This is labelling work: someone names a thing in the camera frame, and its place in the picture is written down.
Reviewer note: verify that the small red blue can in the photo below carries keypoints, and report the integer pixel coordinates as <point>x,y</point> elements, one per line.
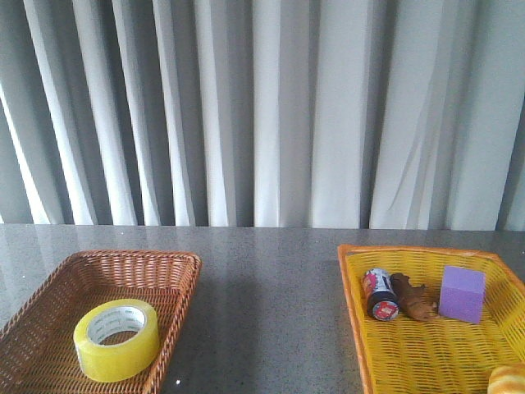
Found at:
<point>382,302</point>

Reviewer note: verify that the purple foam cube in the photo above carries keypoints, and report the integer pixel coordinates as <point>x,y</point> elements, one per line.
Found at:
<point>462,294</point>

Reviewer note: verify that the yellow bread toy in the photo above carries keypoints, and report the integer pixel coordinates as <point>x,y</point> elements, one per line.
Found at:
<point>507,379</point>

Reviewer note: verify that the yellow plastic basket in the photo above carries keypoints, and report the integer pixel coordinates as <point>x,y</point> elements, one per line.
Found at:
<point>443,355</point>

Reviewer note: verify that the yellow packing tape roll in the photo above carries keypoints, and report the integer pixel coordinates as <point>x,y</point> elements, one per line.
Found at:
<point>117,340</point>

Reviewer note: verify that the brown wicker basket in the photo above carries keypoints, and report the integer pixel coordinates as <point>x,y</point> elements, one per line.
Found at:
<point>37,348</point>

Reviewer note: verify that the grey white curtain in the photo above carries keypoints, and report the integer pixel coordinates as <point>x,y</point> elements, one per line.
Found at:
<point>329,114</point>

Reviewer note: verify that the brown toy animal figure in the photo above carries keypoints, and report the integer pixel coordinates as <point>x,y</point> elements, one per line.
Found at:
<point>411,299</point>

